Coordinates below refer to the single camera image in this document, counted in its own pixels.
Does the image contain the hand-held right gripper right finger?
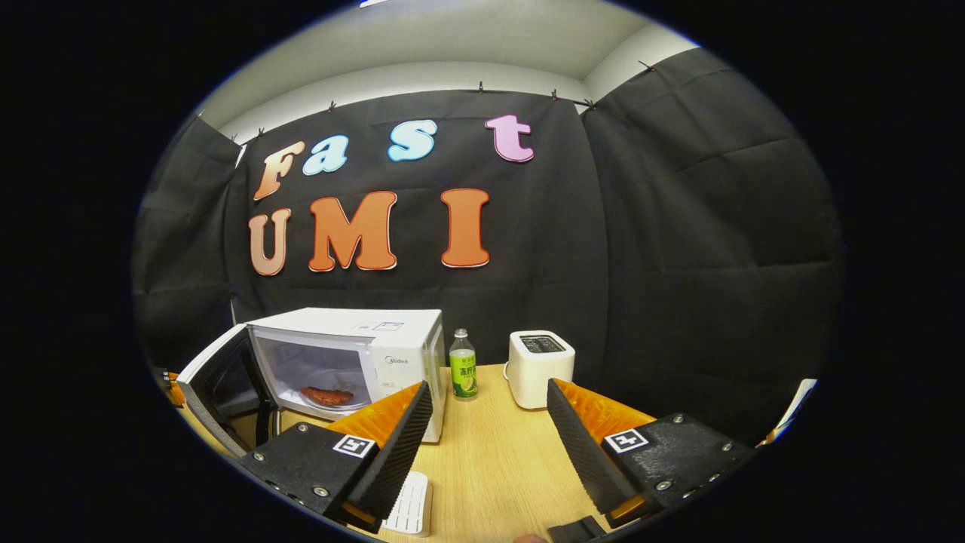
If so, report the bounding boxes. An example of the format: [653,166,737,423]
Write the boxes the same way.
[546,378,758,530]

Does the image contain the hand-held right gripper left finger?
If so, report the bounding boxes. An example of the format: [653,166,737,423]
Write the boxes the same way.
[237,380,435,534]

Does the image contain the reddish brown meat piece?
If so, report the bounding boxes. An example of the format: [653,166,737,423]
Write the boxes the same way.
[300,386,355,408]

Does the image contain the white microwave oven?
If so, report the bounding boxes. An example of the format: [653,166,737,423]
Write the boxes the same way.
[175,307,447,459]

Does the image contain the glass microwave turntable plate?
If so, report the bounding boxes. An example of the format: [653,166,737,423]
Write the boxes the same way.
[283,368,372,413]

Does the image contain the white plastic tray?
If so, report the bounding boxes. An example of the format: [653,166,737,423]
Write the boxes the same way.
[381,471,434,538]

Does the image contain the black flat block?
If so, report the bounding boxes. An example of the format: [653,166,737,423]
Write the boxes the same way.
[547,517,608,543]

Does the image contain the white toaster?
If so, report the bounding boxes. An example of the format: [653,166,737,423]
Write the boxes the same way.
[504,330,576,410]

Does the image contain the green label drink bottle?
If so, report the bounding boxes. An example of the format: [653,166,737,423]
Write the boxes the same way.
[449,328,478,400]

